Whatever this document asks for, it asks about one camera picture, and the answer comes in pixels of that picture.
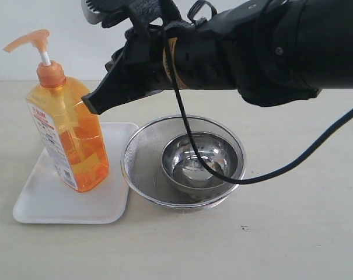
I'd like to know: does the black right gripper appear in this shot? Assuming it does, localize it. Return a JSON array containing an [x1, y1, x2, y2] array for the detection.
[[81, 1, 181, 115]]

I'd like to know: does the orange pump soap bottle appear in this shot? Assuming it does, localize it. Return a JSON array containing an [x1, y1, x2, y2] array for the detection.
[[4, 29, 110, 193]]

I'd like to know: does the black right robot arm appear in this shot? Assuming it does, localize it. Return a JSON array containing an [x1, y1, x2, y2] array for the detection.
[[81, 1, 353, 114]]

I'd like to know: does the steel mesh colander bowl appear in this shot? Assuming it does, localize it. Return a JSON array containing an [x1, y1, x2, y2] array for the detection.
[[121, 115, 246, 214]]

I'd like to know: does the small stainless steel bowl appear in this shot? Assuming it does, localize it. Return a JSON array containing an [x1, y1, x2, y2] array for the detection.
[[161, 131, 244, 195]]

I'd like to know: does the white rectangular plastic tray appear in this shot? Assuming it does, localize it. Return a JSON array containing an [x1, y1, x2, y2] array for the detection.
[[13, 122, 138, 224]]

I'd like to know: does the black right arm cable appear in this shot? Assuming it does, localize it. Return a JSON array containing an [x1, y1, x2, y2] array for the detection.
[[148, 0, 353, 186]]

